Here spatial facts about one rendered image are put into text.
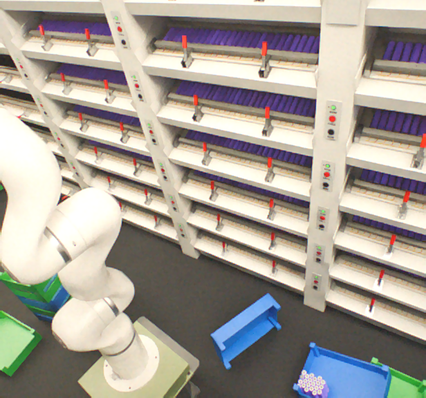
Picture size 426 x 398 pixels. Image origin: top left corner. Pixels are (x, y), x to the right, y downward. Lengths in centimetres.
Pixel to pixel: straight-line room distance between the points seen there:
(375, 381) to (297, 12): 131
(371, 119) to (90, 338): 99
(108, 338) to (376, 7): 105
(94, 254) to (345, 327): 127
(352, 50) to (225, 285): 131
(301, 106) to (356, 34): 35
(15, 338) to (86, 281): 134
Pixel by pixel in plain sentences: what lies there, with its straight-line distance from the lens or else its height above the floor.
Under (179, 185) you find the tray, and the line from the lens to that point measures 160.
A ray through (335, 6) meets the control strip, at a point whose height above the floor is 132.
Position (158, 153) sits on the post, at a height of 72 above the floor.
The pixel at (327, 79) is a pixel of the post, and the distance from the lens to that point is 97.
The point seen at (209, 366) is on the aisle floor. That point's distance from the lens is 171.
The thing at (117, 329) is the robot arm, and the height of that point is 64.
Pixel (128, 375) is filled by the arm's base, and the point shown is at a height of 42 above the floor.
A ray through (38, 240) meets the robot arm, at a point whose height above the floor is 117.
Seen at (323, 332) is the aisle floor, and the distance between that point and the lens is 175.
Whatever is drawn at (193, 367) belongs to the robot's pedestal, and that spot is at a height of 28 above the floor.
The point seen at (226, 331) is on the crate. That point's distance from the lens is 153.
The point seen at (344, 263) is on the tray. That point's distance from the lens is 153.
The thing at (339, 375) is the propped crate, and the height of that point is 4.
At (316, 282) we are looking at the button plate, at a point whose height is 23.
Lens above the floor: 158
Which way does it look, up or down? 42 degrees down
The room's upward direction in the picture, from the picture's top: 11 degrees counter-clockwise
